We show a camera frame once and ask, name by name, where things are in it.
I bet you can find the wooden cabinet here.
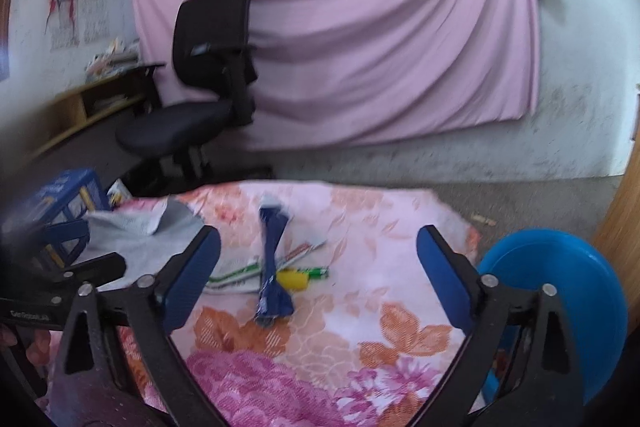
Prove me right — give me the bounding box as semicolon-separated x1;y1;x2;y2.
591;84;640;268

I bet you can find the wooden shelf unit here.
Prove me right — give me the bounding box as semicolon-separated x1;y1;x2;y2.
32;63;166;158

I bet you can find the blue wrapper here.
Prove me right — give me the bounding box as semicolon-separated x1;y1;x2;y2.
254;194;296;326

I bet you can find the blue plastic bucket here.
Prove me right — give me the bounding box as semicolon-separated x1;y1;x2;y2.
475;228;629;408

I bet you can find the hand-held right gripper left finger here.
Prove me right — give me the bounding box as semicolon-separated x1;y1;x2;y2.
52;225;231;427

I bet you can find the yellow green tube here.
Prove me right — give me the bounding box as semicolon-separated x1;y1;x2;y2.
277;268;329;292

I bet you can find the pink hanging cloth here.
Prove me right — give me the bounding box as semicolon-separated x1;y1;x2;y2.
131;0;543;152

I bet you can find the stack of books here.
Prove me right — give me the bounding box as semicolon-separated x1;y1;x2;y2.
85;38;141;78

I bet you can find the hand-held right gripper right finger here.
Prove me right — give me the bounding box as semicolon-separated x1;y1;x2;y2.
415;225;583;427

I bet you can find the black office chair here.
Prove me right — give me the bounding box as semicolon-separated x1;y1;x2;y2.
116;0;273;195

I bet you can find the wall calendar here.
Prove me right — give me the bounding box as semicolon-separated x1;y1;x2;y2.
50;0;111;52

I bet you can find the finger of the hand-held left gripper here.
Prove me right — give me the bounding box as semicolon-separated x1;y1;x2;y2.
47;252;127;292

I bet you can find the person's left hand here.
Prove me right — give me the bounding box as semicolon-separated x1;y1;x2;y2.
0;324;51;366

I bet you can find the blue cardboard box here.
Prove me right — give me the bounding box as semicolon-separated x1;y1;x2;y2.
0;168;110;268

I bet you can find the floral blanket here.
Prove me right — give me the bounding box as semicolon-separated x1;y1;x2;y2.
50;179;481;427

